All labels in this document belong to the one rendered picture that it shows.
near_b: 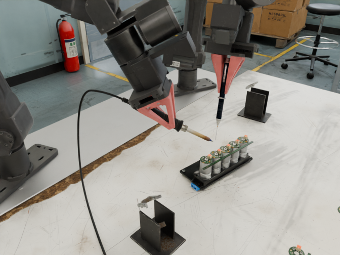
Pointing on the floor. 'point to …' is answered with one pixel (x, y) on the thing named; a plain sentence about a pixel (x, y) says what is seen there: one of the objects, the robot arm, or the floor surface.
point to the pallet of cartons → (272, 19)
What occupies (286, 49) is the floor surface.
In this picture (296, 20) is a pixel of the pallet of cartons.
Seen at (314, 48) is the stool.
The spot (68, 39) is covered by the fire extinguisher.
